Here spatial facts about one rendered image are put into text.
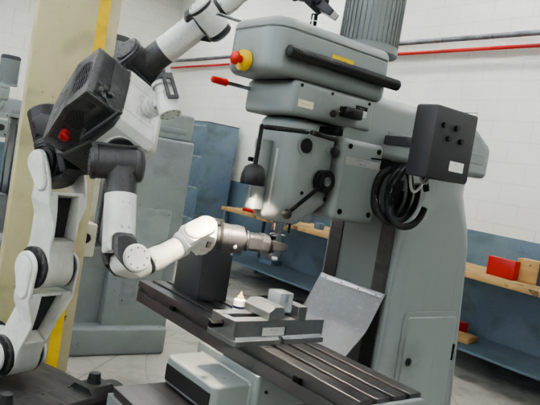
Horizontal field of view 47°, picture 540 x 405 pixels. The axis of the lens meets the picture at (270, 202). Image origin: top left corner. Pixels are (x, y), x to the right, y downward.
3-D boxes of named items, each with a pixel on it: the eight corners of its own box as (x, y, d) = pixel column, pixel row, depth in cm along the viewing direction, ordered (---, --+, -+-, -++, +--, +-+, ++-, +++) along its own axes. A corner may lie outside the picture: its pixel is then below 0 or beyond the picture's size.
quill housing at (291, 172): (277, 224, 181) (296, 115, 179) (238, 213, 197) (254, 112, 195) (325, 228, 192) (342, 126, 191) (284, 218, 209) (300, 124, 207)
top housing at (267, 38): (272, 70, 168) (282, 10, 168) (220, 72, 189) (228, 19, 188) (387, 104, 197) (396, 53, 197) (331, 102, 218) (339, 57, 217)
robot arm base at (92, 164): (87, 190, 175) (92, 156, 169) (85, 165, 185) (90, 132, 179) (140, 194, 181) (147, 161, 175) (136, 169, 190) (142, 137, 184)
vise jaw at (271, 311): (267, 321, 181) (270, 307, 181) (243, 308, 190) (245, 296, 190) (284, 320, 184) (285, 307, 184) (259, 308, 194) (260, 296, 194)
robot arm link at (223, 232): (232, 240, 185) (194, 235, 183) (224, 261, 193) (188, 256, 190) (232, 211, 193) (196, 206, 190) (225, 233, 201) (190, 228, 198)
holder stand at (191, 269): (195, 300, 221) (204, 245, 220) (173, 285, 240) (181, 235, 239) (226, 301, 227) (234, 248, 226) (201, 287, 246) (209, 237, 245)
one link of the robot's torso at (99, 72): (14, 156, 184) (92, 100, 166) (42, 80, 205) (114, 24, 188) (94, 206, 202) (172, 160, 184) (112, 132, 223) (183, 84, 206)
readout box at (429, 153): (428, 177, 176) (442, 103, 175) (404, 173, 183) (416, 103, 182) (470, 185, 188) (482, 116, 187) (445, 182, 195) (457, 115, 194)
